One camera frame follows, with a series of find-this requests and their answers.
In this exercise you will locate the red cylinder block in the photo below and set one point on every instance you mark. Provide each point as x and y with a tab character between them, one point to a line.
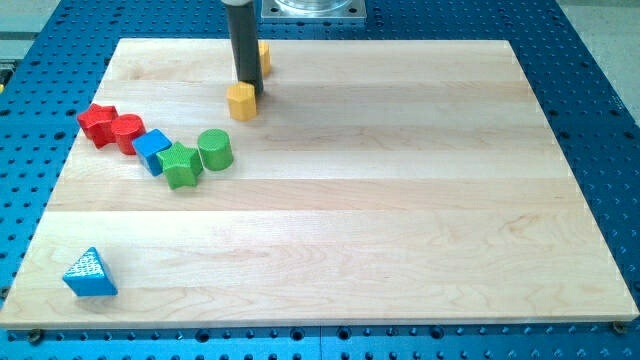
126	128

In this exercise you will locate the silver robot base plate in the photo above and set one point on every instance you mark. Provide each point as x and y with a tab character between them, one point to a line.
313	9

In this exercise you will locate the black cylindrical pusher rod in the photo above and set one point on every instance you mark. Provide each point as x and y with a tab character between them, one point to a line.
242	27

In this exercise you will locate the blue triangle block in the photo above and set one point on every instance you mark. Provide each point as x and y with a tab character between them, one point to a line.
90	276

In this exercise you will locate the red star block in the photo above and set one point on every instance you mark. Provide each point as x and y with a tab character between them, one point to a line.
96	121

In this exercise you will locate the brass screw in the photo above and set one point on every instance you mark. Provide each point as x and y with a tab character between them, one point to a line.
34	336
619	327

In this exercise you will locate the light wooden board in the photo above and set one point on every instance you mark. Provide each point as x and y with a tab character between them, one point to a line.
381	182

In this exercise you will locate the green cylinder block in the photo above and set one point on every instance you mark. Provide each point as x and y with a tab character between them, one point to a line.
215	149

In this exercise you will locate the brass screw bottom right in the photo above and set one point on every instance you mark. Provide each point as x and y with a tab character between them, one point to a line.
619	327

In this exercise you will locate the blue cube block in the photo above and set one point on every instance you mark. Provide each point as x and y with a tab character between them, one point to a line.
147	146

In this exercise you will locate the brass screw bottom left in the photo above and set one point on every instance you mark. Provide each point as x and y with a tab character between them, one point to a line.
34	336

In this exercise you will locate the yellow heart block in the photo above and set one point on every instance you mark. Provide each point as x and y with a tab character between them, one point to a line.
265	58

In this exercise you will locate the green star block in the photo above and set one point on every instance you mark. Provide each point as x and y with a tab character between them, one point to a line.
181	165

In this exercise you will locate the yellow hexagon block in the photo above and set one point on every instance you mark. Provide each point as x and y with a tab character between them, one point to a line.
241	101

